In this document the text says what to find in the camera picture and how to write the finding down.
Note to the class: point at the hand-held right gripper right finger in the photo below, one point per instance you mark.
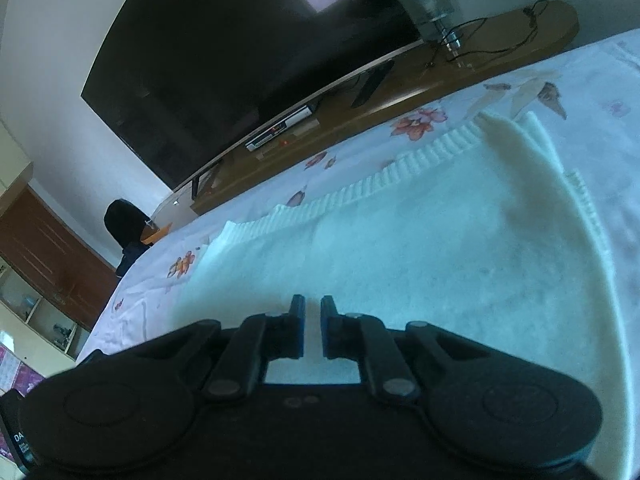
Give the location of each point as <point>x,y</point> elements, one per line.
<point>326,330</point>

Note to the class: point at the wooden television stand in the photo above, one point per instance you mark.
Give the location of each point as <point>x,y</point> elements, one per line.
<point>400,85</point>

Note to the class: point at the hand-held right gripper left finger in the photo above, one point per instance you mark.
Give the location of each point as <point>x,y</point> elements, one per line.
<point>298,330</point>

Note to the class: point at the silver set-top box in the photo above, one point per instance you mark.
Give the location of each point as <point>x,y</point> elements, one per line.
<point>280,127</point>

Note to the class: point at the floral bed sheet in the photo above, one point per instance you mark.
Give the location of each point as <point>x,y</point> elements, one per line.
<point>350,150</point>

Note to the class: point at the purple patterned box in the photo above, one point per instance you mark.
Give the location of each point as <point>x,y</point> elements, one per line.
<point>20,372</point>

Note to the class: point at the white knitted sweater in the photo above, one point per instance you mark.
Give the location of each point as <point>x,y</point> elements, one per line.
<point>425,240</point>

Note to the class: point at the black curved television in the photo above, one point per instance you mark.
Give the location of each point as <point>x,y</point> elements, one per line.
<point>225,60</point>

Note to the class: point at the brown wooden cabinet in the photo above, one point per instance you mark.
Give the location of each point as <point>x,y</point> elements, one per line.
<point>55,255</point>

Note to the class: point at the cream shelf unit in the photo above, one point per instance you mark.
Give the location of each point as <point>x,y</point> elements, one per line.
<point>40,320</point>

